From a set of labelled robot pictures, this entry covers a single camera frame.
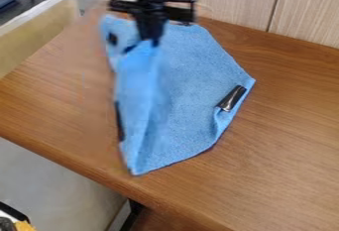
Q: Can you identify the cardboard box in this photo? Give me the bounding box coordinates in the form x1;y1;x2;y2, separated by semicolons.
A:
0;0;81;79

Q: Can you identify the blue cloth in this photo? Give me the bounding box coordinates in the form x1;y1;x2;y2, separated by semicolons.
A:
99;14;258;176

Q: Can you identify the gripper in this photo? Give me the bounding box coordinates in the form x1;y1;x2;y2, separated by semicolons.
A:
104;0;199;41

